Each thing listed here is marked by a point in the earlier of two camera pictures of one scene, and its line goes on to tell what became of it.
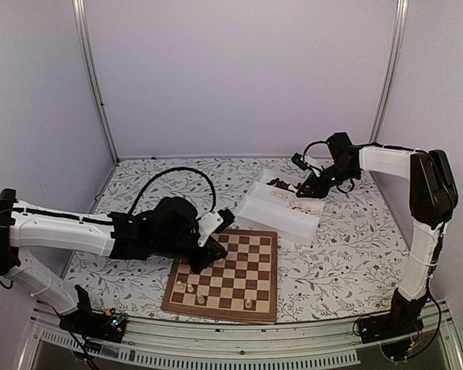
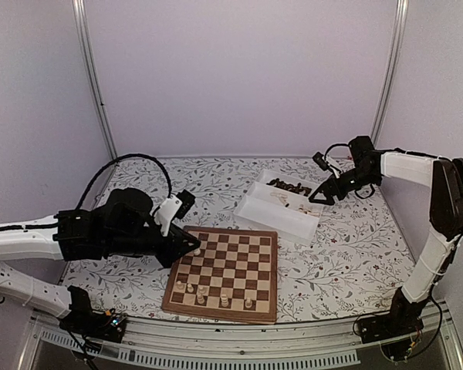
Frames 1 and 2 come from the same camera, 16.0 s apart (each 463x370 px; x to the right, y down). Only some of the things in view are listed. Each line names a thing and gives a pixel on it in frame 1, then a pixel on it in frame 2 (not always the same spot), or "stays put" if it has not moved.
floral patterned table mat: (135, 286) stays put
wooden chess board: (241, 285) stays put
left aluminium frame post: (86, 45) stays put
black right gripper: (316, 191) -> (326, 188)
